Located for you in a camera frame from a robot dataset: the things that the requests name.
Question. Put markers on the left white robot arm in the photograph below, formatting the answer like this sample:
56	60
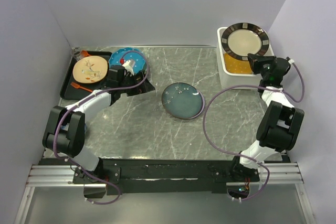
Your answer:
65	130

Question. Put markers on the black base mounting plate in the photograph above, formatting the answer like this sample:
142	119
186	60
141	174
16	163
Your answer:
170	176

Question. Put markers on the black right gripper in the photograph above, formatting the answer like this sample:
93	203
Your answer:
257	60

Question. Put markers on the orange plastic spoon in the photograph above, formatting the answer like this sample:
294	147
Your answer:
84	54

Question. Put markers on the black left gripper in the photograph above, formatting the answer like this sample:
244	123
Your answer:
144	87

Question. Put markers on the brown rimmed beige plate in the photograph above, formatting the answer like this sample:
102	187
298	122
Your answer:
240	39

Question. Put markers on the orange polka dot plate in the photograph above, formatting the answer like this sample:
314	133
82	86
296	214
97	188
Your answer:
235	66

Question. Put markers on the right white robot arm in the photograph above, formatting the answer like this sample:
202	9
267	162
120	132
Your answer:
281	123

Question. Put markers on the white plastic bin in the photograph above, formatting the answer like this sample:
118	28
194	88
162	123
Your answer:
230	79

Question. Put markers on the dark blue floral plate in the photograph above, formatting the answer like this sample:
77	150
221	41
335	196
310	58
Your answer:
182	101

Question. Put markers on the blue polka dot plate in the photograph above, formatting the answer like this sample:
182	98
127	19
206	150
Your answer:
122	55

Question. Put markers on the clear glass cup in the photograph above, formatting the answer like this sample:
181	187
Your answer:
76	54

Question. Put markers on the orange plastic fork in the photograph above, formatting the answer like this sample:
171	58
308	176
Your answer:
77	86

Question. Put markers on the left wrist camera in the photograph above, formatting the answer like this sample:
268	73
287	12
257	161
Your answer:
129	65

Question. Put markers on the floral beige plate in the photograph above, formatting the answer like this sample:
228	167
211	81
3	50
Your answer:
90	69

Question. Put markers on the aluminium rail frame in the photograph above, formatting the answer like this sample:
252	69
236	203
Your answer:
51	197

